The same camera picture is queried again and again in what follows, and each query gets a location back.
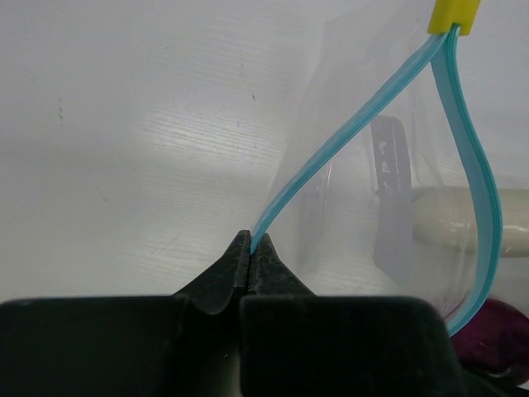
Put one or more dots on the clear zip top bag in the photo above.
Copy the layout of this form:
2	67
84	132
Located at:
395	59

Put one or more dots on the white radish with leaves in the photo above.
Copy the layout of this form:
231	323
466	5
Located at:
445	217

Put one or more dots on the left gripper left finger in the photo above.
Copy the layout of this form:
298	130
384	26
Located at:
225	280

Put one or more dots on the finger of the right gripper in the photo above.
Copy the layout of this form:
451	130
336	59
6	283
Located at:
393	242

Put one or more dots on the purple onion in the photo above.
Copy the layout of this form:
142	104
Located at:
495	341

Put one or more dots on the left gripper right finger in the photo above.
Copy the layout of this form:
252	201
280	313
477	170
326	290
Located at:
268	275

